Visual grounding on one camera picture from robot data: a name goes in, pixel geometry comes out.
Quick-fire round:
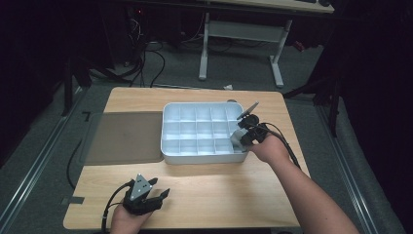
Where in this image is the grey tape piece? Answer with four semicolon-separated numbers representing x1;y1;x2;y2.
60;196;86;206

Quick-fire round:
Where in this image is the person's right hand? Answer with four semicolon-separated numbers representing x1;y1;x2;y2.
248;134;292;166

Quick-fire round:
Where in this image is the left hand-held gripper cable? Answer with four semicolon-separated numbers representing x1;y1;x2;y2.
100;179;135;234

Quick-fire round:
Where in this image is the right hand-held gripper cable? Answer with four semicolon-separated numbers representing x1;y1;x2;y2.
258;122;302;171

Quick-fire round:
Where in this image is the thin black cable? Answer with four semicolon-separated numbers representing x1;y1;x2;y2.
65;138;84;190

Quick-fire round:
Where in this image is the person's left hand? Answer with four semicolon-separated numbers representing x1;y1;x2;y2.
109;203;154;234

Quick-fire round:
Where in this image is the hand-held gripper cable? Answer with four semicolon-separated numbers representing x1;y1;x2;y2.
258;122;302;171
100;179;135;234

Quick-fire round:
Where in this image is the white compartment storage box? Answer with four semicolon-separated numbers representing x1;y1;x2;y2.
160;101;252;166

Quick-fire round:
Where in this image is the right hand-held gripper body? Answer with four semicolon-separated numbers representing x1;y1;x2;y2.
236;100;271;147

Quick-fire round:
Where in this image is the dark metal stand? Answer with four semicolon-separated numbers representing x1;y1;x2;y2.
60;57;94;117
282;72;344;138

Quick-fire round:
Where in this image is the white-legged desk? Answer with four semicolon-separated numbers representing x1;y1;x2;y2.
197;0;336;90

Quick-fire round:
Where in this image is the metal floor rail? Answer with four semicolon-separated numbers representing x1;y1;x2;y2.
315;104;380;234
0;87;84;226

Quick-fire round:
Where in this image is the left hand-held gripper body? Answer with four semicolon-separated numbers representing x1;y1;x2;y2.
122;173;164;216

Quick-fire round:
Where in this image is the black floor cable bundle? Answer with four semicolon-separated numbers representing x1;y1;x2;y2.
125;13;167;89

